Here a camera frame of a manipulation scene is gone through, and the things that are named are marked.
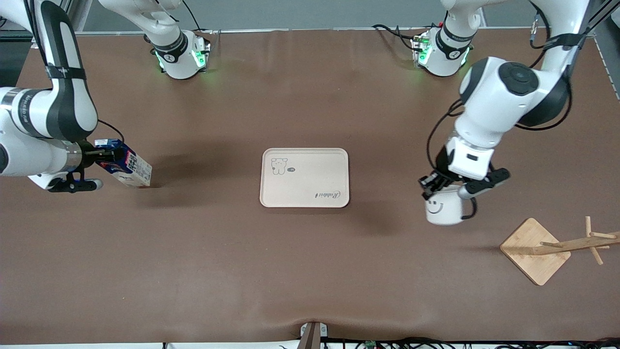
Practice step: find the cream rabbit print tray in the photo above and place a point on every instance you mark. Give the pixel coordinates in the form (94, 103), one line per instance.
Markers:
(305, 179)

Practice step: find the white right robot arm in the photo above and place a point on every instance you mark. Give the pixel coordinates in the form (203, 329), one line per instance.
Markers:
(29, 160)

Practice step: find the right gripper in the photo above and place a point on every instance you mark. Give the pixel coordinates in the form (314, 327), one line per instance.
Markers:
(90, 154)

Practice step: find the white smiley face cup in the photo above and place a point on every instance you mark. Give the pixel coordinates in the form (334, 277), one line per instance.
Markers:
(445, 211)

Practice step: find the metal camera stand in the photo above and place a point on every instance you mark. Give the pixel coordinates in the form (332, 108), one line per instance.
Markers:
(312, 335)

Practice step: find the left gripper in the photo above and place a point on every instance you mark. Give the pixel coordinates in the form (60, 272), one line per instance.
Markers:
(441, 162)

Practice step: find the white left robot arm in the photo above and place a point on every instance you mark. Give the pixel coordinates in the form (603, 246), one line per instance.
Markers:
(494, 97)

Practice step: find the wooden mug rack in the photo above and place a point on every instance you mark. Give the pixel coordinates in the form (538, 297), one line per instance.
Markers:
(530, 252)

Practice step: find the blue white milk carton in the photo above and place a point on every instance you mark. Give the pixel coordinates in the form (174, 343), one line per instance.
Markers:
(135, 172)

